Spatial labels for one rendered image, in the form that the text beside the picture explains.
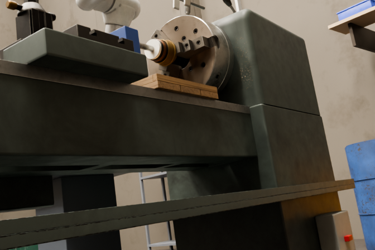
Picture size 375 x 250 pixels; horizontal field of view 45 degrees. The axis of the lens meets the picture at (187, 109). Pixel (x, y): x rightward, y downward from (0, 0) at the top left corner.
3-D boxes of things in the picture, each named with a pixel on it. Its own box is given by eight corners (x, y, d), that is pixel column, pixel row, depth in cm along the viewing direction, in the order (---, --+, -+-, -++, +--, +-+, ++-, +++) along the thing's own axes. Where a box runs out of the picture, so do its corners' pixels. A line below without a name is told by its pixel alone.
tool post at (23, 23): (41, 56, 128) (38, 23, 131) (57, 47, 124) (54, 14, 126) (17, 51, 122) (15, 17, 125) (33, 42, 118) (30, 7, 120)
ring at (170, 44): (159, 46, 164) (142, 41, 157) (179, 38, 159) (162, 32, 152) (162, 70, 162) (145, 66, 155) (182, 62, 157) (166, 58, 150)
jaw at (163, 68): (188, 67, 166) (181, 99, 167) (177, 66, 169) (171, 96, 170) (169, 62, 157) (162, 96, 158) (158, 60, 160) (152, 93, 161)
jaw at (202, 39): (190, 49, 166) (216, 36, 160) (192, 61, 165) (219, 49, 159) (171, 43, 157) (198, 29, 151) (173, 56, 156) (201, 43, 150)
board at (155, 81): (137, 123, 165) (135, 113, 166) (219, 99, 144) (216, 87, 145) (71, 118, 141) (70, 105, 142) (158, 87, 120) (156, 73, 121)
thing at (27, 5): (35, 24, 131) (35, 15, 131) (53, 14, 126) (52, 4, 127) (11, 17, 124) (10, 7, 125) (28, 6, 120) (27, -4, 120)
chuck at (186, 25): (162, 104, 180) (163, 28, 183) (229, 99, 161) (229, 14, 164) (147, 102, 173) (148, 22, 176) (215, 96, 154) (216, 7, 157)
